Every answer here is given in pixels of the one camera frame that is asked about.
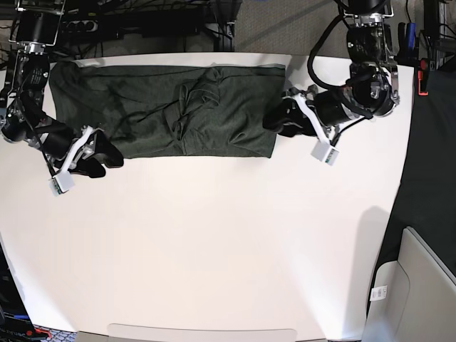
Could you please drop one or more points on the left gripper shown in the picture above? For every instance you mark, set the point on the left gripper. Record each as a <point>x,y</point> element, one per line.
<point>289,119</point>

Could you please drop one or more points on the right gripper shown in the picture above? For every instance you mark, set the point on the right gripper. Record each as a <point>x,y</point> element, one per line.
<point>56,140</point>

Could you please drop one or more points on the green long sleeve shirt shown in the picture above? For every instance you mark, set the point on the green long sleeve shirt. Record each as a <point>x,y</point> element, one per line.
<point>172,111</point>

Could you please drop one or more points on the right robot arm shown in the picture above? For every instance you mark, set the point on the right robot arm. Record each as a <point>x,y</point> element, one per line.
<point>34,29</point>

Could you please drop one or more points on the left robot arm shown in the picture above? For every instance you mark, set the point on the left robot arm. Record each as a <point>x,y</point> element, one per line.
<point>372,89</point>

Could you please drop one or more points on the red clamp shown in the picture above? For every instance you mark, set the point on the red clamp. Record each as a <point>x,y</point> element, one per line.
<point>423,77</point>

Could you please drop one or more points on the grey plastic bin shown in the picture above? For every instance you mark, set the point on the grey plastic bin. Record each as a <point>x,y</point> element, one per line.
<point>413,298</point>

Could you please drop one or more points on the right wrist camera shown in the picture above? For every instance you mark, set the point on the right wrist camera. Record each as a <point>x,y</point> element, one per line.
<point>61,183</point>

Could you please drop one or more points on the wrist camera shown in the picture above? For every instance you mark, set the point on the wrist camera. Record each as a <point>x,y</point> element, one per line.
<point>61,183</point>
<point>325,153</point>

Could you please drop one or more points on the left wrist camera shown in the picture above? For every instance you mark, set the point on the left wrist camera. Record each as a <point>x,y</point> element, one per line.
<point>325,153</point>

